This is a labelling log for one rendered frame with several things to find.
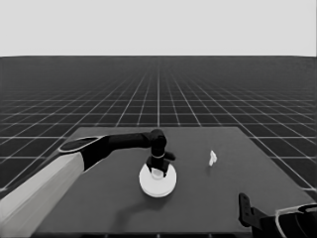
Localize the large thick white disc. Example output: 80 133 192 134
139 162 177 198

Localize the small white T-shaped piece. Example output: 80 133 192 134
208 150 218 168

